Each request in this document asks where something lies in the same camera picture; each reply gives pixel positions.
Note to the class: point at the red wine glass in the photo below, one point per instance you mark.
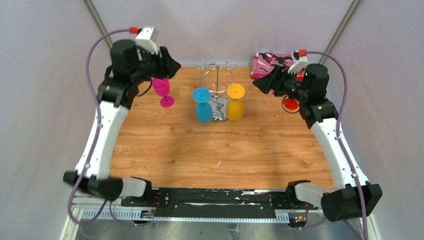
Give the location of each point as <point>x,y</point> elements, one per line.
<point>291,102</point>

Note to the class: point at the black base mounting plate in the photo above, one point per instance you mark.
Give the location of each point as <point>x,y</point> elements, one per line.
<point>217,203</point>

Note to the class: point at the pink camouflage cloth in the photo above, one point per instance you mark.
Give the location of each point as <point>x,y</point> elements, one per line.
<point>264,62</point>

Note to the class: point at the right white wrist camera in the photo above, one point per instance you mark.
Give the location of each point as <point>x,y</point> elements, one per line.
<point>300,61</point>

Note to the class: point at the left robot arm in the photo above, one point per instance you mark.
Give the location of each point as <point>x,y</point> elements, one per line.
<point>131,65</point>

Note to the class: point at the chrome wine glass rack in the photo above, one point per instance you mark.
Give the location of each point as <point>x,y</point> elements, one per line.
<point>218,90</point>

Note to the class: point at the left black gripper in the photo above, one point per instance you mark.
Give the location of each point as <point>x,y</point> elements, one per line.
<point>167,66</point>

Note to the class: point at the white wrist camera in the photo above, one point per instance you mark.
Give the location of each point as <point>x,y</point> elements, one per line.
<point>146,39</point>
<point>300,61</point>

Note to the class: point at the blue wine glass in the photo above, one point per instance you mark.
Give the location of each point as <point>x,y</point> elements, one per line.
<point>203,110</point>

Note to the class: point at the aluminium frame rail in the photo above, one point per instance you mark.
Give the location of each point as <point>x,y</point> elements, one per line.
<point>91,208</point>

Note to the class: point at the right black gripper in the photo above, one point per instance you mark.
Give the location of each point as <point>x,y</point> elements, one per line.
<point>274,80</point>

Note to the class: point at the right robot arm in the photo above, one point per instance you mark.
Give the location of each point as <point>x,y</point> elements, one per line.
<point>352,195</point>

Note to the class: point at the yellow wine glass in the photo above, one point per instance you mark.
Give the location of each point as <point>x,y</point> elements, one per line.
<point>234,107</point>

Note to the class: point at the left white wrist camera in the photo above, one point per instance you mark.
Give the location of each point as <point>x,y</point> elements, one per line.
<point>146,39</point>

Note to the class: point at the magenta wine glass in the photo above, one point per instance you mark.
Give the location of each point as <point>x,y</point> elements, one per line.
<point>161,87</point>

